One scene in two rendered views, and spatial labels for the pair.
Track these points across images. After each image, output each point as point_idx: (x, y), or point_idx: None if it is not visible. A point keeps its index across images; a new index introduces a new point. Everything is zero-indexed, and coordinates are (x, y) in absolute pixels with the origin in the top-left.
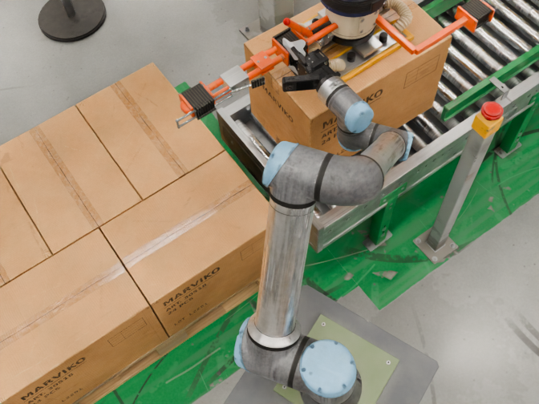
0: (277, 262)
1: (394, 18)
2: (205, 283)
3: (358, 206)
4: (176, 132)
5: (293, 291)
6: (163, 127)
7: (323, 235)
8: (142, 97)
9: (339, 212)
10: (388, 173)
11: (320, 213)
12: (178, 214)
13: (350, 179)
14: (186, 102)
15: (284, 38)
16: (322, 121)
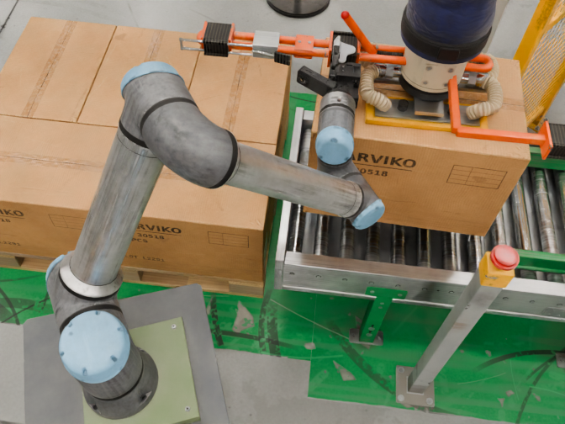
0: (98, 191)
1: None
2: (163, 235)
3: (332, 270)
4: (253, 104)
5: (105, 238)
6: (248, 93)
7: (283, 272)
8: (256, 62)
9: (310, 262)
10: (388, 265)
11: (298, 251)
12: None
13: (176, 135)
14: (203, 29)
15: (339, 36)
16: None
